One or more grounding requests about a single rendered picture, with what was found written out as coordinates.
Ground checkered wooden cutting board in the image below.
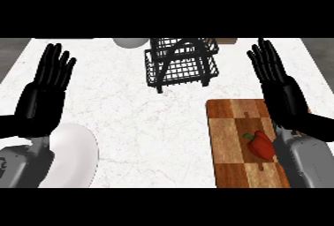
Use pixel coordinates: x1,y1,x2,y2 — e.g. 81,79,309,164
205,98,313,189

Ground grey bowl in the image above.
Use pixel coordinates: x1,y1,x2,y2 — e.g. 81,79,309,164
112,37,151,49

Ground red bell pepper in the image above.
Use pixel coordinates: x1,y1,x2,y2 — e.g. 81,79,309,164
241,130,276,161

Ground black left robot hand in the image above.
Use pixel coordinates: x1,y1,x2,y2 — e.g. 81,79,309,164
0,42,78,140

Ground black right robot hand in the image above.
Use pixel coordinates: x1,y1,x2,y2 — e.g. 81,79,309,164
245,37,334,143

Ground black tiered wire basket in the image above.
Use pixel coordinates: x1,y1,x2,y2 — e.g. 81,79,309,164
143,37,220,94

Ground brown wooden block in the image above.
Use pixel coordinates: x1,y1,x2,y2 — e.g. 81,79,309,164
217,37,239,45

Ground white plate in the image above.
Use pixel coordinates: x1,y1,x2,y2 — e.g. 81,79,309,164
38,123,100,189

